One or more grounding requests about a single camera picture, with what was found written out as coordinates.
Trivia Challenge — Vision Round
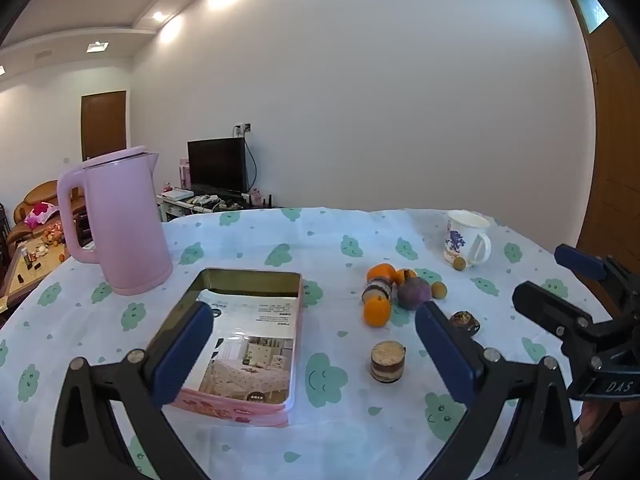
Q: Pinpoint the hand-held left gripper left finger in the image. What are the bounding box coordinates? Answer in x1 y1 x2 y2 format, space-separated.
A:
50 301 216 480

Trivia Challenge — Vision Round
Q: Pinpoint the dark brown round fruit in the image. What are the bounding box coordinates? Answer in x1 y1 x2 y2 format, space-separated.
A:
449 311 482 336

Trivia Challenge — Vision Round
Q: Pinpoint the printed paper insert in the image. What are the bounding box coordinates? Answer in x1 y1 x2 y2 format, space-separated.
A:
197 295 299 403

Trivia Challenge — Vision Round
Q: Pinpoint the short sugarcane piece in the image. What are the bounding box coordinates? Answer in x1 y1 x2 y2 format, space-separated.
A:
370 341 405 384

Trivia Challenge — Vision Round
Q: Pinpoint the white printed mug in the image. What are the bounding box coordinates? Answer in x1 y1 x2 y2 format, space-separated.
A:
443 210 492 268

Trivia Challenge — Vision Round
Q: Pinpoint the pink cushion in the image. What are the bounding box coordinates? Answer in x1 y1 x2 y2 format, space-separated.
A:
25 202 60 228

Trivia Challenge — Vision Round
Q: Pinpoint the small orange mandarin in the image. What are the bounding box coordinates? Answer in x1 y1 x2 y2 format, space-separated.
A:
363 296 392 328

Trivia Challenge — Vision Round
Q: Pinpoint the white tv stand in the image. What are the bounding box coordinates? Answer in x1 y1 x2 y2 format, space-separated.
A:
156 191 281 223

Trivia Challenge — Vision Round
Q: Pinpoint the brown wooden door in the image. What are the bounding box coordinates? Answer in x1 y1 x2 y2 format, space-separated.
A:
81 90 127 162

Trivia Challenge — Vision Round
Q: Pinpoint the white tablecloth with green clouds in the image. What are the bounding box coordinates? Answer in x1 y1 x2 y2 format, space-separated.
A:
0 206 623 480

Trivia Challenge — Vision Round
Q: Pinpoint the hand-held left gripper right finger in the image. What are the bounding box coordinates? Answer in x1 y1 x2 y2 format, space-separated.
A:
415 301 581 480

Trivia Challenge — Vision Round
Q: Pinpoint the black television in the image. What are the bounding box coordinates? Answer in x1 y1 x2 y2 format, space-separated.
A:
187 137 249 196

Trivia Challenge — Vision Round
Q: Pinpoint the black power cable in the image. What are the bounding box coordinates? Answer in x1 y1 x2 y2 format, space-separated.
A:
244 132 258 193

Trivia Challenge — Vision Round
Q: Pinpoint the long purple sugarcane piece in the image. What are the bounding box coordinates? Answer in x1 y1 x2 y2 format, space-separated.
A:
362 279 396 306

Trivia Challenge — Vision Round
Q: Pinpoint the wooden door with glass pane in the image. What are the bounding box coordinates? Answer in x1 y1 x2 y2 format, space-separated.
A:
564 0 640 281

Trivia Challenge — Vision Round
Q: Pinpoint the pink electric kettle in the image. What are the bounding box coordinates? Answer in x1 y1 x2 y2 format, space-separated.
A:
56 145 174 296

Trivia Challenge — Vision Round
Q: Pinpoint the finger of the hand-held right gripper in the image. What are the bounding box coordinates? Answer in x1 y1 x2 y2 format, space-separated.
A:
512 281 596 346
554 243 608 281

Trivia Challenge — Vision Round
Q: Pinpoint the round purple fruit with stem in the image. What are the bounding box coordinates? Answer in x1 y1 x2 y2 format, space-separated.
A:
397 270 432 311

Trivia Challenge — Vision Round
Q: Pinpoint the wooden coffee table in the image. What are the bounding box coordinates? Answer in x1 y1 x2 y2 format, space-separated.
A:
0 237 71 311

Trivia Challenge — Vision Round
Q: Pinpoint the large orange mandarin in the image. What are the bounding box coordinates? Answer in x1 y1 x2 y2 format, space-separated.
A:
366 263 398 285

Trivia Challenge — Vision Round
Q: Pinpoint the pink rectangular tin box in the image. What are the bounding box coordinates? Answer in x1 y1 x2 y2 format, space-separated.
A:
142 268 303 428

